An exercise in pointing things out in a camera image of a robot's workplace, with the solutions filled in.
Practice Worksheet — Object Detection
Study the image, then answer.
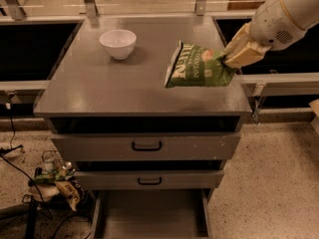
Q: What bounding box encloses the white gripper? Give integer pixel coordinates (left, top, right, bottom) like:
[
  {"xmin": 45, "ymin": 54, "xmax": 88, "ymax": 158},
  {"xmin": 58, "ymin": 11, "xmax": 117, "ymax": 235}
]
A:
[{"xmin": 223, "ymin": 0, "xmax": 306, "ymax": 69}]

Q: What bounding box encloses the green jalapeno chip bag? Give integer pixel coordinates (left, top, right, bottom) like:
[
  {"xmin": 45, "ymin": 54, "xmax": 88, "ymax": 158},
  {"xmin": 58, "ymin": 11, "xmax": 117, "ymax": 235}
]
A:
[{"xmin": 164, "ymin": 42, "xmax": 236, "ymax": 88}]

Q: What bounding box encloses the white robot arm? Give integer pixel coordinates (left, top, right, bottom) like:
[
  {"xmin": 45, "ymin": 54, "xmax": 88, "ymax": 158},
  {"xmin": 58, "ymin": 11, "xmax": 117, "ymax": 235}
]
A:
[{"xmin": 223, "ymin": 0, "xmax": 319, "ymax": 69}]

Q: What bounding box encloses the grey top drawer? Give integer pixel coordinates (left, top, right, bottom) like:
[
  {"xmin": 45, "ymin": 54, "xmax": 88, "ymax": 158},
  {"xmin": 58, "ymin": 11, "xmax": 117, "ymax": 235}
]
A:
[{"xmin": 52, "ymin": 133, "xmax": 240, "ymax": 161}]

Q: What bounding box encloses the grey middle drawer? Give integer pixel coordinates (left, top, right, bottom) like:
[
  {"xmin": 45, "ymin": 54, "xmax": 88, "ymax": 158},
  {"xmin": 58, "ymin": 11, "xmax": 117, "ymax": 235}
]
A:
[{"xmin": 75, "ymin": 170, "xmax": 223, "ymax": 190}]

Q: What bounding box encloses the grey drawer cabinet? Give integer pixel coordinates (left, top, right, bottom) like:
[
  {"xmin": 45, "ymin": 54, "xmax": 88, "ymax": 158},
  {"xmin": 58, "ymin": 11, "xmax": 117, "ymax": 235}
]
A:
[{"xmin": 32, "ymin": 15, "xmax": 253, "ymax": 197}]

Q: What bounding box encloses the grey open bottom drawer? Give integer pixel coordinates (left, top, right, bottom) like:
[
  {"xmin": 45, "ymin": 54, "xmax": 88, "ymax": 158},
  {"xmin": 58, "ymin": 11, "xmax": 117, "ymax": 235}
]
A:
[{"xmin": 90, "ymin": 189, "xmax": 212, "ymax": 239}]

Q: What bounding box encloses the green snack bag on floor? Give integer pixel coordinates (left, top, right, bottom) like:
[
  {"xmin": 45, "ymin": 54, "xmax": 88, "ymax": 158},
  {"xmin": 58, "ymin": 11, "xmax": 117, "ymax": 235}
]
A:
[{"xmin": 34, "ymin": 170, "xmax": 74, "ymax": 184}]

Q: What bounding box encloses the white ceramic bowl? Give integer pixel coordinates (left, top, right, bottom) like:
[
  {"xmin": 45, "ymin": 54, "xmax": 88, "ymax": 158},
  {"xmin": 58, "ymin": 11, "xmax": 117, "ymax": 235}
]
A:
[{"xmin": 99, "ymin": 29, "xmax": 137, "ymax": 60}]

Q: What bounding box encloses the clear plastic bottle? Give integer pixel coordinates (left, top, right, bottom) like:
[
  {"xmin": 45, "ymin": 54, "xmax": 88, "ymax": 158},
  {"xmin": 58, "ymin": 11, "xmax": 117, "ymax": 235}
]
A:
[{"xmin": 42, "ymin": 150, "xmax": 55, "ymax": 173}]

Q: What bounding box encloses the black floor cable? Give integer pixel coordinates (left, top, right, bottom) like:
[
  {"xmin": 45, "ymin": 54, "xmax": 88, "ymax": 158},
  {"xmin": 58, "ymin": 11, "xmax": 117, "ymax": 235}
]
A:
[{"xmin": 0, "ymin": 93, "xmax": 54, "ymax": 219}]

